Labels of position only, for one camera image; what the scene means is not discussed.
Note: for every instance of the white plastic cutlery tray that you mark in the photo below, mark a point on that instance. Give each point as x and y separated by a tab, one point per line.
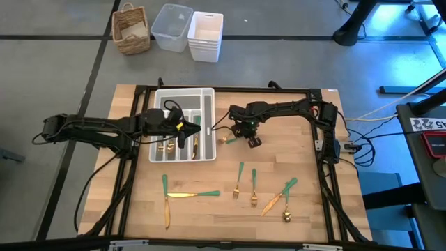
209	104

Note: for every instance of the blue grey chair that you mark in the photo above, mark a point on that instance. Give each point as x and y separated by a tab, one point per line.
380	181

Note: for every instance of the red-edged black tablet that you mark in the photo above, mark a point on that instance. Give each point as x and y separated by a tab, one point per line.
435	144

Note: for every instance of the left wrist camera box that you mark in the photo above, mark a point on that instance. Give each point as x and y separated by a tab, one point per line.
175	115

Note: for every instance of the black stand base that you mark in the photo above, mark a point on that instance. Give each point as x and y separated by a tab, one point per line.
348	35

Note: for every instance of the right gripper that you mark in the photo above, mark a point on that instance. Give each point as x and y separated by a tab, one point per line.
249	130

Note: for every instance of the black floor bar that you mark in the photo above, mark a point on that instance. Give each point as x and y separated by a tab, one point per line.
400	90

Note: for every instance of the black side desk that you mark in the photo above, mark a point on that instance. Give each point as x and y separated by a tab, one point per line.
414	157

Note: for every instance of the black metal table frame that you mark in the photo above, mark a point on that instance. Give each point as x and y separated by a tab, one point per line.
244	90

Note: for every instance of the white plastic bin stack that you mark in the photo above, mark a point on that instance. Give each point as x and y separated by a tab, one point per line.
205	52

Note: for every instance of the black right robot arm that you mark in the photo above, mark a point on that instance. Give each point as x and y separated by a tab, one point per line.
285	106

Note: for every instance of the white printed label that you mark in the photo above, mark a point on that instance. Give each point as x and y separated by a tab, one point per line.
425	124

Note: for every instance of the grey round disc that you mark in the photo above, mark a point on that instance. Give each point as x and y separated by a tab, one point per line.
440	169

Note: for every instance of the grey power connector box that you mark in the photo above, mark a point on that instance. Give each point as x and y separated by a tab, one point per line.
348	146

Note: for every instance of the white paper sheet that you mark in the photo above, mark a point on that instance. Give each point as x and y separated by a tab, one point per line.
134	30

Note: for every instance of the clear plastic bin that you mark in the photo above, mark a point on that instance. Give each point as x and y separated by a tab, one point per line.
174	45

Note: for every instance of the grey floor foot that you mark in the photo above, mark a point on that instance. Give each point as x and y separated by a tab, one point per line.
10	155

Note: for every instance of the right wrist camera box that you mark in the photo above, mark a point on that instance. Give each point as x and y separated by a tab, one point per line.
237	112

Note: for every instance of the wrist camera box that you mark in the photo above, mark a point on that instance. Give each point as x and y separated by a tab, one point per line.
237	112
175	115

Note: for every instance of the black crossbar with silver brackets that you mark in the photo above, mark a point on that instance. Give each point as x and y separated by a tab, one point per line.
69	244

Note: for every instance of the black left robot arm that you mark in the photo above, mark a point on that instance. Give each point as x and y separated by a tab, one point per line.
97	127

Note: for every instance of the woven wicker basket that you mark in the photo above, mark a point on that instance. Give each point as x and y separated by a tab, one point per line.
139	45

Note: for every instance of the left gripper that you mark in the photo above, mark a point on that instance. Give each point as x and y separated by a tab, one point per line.
170	129

